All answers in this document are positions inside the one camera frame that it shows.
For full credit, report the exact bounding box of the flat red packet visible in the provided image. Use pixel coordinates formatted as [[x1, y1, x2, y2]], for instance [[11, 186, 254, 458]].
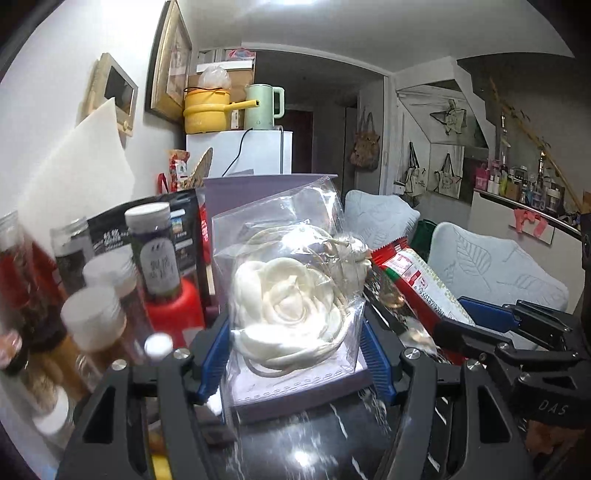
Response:
[[199, 194, 214, 273]]

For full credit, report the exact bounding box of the red snack bag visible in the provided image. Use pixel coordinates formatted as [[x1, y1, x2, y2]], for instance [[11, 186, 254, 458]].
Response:
[[167, 150, 191, 192]]

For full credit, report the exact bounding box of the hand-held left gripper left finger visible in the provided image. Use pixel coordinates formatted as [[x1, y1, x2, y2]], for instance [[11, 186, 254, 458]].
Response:
[[55, 316, 232, 480]]

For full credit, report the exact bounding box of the black stand-up pouch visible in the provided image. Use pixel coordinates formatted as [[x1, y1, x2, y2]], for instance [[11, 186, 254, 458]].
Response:
[[88, 188, 208, 278]]

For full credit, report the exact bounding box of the brown patterned tote bag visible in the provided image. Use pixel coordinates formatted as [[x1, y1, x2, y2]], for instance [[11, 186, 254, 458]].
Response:
[[348, 108, 383, 172]]

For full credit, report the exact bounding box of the red green white packet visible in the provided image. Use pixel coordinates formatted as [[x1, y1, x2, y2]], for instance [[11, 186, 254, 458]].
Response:
[[369, 237, 476, 365]]

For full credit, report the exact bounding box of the jar with red contents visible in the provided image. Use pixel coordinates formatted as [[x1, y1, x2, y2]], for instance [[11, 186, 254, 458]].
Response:
[[0, 212, 65, 370]]

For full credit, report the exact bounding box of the green electric kettle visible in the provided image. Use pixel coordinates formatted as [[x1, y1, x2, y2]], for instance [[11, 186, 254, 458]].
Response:
[[243, 83, 286, 132]]

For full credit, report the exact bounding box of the black power cable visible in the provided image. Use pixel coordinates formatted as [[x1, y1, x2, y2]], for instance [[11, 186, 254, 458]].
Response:
[[222, 128, 254, 178]]

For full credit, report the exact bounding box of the white foam sheet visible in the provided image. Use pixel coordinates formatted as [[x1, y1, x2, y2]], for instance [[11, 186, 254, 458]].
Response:
[[18, 97, 136, 232]]

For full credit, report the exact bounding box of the framed picture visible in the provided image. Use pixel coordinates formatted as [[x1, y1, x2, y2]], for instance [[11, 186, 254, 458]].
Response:
[[145, 0, 194, 124]]

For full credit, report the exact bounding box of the row of bottles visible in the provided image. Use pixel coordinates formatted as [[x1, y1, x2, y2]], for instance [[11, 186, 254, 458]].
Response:
[[475, 157, 578, 217]]

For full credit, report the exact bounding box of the yellow pot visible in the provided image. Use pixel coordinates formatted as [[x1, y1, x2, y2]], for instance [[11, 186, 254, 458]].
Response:
[[184, 88, 259, 134]]

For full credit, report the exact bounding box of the wooden framed intercom screen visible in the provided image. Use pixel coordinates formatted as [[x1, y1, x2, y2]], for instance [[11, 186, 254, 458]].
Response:
[[81, 52, 139, 138]]

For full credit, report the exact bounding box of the small bottle white cap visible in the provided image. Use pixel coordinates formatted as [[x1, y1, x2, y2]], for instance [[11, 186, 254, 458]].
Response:
[[144, 333, 174, 361]]

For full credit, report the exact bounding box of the white tote bag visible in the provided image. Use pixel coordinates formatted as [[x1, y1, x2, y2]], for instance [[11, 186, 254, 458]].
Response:
[[427, 152, 465, 199], [396, 141, 432, 197], [429, 99, 467, 137]]

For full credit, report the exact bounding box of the red paper decoration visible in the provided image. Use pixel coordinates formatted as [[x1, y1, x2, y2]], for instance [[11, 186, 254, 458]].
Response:
[[512, 208, 550, 238]]

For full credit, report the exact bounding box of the clear plastic bag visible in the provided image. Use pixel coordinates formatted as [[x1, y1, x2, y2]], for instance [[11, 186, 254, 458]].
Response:
[[198, 66, 232, 90]]

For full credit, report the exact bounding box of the dark contents jar grey lid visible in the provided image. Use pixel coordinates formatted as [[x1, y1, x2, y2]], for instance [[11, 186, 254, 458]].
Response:
[[50, 217, 95, 296]]

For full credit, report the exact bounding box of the clear bag with white rose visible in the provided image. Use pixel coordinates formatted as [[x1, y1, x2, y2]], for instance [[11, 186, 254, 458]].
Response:
[[211, 178, 411, 416]]

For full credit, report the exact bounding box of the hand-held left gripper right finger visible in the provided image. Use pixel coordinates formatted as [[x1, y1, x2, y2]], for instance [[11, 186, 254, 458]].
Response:
[[360, 318, 536, 480]]

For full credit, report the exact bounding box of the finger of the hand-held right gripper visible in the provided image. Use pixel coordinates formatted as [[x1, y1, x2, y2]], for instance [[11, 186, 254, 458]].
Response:
[[434, 318, 580, 384], [457, 296, 585, 358]]

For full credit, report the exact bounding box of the white refrigerator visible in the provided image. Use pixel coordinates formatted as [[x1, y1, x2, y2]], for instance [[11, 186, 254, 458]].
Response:
[[186, 129, 294, 178]]

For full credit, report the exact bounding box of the lilac gift box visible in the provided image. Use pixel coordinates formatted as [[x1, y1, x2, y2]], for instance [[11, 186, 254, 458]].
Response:
[[203, 173, 375, 425]]

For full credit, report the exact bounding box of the green bag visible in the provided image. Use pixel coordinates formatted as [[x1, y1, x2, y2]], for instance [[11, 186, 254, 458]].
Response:
[[411, 219, 437, 252]]

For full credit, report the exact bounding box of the cardboard box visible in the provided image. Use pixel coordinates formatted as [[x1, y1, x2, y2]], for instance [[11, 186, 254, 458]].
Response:
[[187, 62, 257, 104]]

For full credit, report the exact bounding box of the red plastic container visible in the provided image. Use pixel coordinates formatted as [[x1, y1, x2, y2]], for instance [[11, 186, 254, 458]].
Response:
[[145, 277, 206, 337]]

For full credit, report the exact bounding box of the person's right hand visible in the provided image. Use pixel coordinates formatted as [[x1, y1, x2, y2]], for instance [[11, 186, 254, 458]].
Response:
[[529, 420, 587, 462]]

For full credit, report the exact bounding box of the woven fan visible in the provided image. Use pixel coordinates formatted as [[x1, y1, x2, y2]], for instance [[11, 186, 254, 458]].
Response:
[[189, 147, 214, 190]]

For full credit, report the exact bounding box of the purple label jar grey lid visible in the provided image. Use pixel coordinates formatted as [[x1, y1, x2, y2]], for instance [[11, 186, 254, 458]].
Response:
[[124, 202, 182, 303]]

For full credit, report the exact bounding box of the jar of nuts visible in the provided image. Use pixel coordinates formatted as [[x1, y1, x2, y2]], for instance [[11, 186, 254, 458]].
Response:
[[60, 286, 139, 398]]

